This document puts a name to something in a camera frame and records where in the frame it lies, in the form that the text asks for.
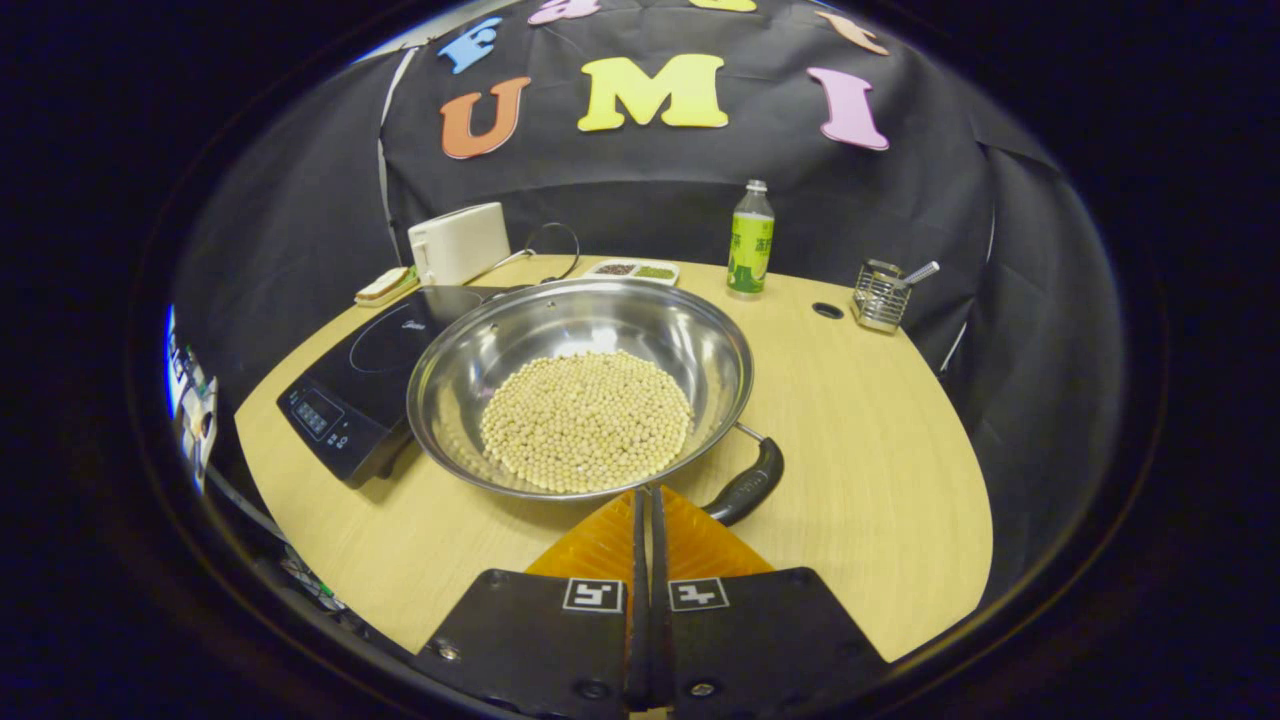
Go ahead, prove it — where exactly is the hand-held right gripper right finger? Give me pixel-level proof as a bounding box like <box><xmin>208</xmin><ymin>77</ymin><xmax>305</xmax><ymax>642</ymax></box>
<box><xmin>648</xmin><ymin>485</ymin><xmax>891</xmax><ymax>713</ymax></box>

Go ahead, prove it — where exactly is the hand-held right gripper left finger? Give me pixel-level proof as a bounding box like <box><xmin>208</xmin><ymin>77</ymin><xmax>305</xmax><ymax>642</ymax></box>
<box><xmin>415</xmin><ymin>487</ymin><xmax>646</xmax><ymax>716</ymax></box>

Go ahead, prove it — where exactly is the pile of soybeans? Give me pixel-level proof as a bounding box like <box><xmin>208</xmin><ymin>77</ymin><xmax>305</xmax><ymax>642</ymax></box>
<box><xmin>480</xmin><ymin>350</ymin><xmax>694</xmax><ymax>495</ymax></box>

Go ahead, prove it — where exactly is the black induction cooktop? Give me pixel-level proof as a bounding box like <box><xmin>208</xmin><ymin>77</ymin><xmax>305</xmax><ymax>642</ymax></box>
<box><xmin>277</xmin><ymin>285</ymin><xmax>511</xmax><ymax>490</ymax></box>

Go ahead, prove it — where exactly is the steel pot with black handle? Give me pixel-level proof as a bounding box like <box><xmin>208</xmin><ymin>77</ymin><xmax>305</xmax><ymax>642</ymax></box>
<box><xmin>406</xmin><ymin>277</ymin><xmax>786</xmax><ymax>528</ymax></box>

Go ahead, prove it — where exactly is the white divided plate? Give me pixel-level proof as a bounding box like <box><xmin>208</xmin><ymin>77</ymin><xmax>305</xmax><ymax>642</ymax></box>
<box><xmin>585</xmin><ymin>258</ymin><xmax>681</xmax><ymax>287</ymax></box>

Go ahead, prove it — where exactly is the green label bottle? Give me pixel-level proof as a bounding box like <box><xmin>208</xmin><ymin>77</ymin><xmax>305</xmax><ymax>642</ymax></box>
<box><xmin>727</xmin><ymin>180</ymin><xmax>776</xmax><ymax>299</ymax></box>

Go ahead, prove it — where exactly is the white toaster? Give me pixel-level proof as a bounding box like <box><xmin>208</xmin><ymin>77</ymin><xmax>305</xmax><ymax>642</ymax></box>
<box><xmin>408</xmin><ymin>202</ymin><xmax>512</xmax><ymax>287</ymax></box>

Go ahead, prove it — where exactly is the metal wire cutlery holder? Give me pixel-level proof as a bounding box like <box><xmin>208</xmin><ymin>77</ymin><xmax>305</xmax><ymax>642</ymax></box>
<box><xmin>852</xmin><ymin>260</ymin><xmax>911</xmax><ymax>333</ymax></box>

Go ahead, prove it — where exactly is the black power cable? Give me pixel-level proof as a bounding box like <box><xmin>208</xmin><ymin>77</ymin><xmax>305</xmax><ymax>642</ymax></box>
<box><xmin>520</xmin><ymin>222</ymin><xmax>582</xmax><ymax>284</ymax></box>

